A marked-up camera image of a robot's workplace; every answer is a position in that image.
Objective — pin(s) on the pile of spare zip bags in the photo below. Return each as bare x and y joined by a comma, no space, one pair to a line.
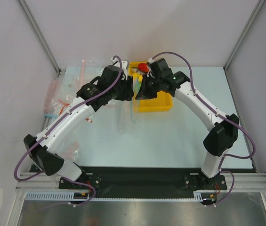
67,84

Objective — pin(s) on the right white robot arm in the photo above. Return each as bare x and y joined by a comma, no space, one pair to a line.
222,132

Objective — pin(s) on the aluminium frame rail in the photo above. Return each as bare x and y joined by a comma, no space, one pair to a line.
241,182

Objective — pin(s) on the grey toy fish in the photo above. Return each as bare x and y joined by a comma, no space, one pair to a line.
136,70

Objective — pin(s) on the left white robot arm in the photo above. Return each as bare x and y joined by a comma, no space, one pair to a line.
114,83

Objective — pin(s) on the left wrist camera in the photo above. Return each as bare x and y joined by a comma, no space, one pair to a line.
123,64

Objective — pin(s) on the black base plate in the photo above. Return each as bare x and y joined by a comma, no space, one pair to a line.
128,192

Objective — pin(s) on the clear blue-zipper bag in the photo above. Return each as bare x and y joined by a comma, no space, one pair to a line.
128,111

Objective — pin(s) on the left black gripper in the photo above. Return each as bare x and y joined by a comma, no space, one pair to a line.
128,92

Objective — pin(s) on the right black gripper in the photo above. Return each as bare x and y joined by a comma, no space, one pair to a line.
144,87

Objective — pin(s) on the red toy mango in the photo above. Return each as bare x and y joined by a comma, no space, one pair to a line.
143,67

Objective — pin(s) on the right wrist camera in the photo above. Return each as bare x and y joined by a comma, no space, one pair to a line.
149,73

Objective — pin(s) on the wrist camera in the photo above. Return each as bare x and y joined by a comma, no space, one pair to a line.
149,73
123,64

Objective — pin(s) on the yellow plastic tray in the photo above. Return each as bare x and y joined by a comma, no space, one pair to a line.
162,103

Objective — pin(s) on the yellow toy pear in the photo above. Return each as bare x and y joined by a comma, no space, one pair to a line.
137,77

